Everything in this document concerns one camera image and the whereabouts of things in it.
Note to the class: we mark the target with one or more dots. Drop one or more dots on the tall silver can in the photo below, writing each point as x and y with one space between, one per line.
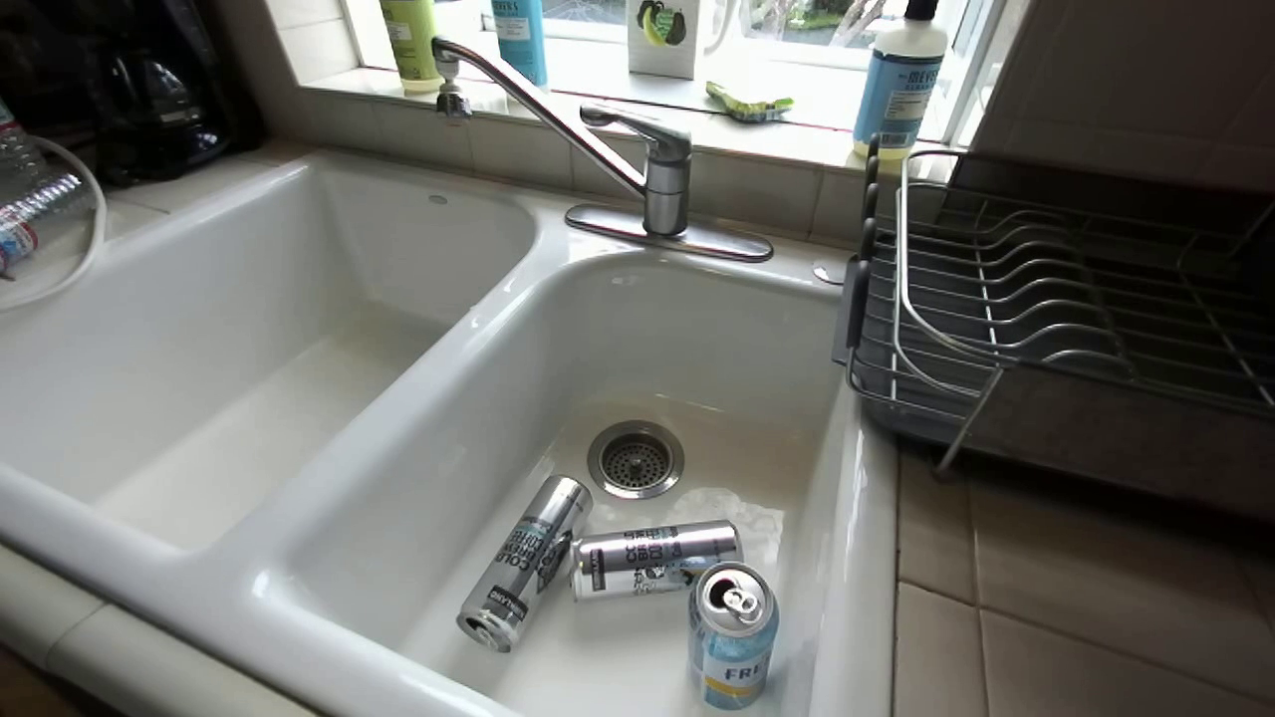
523 563

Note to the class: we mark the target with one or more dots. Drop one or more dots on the printed package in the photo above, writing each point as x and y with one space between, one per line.
26 199

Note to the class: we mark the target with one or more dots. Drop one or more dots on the green bottle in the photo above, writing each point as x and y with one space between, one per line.
412 41

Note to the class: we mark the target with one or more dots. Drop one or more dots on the silver can with dark label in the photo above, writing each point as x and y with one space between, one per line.
652 554

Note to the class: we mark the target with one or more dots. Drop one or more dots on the white double basin sink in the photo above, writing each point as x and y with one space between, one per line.
438 382

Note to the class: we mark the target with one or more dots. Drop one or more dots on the black bag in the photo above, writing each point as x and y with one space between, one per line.
134 81

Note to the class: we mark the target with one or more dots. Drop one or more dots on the chrome sink faucet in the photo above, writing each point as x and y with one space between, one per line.
664 185

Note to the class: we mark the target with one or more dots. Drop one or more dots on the light blue drink can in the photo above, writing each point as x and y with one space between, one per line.
736 649

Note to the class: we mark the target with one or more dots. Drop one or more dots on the grey dish rack tray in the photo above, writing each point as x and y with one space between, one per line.
1129 460

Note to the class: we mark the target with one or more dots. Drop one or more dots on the blue soap bottle black cap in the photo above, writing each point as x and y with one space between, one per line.
898 85

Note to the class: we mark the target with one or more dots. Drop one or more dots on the clear glass bowl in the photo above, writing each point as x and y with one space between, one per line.
98 214

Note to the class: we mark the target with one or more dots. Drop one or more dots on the green cloth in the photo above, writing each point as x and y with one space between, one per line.
745 105

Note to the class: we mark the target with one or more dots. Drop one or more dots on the metal sink strainer drain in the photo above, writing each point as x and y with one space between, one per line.
636 460

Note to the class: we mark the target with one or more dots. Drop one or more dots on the white carton with green print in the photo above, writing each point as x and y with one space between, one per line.
664 36

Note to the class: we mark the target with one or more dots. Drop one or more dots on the white window frame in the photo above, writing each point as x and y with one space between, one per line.
988 55

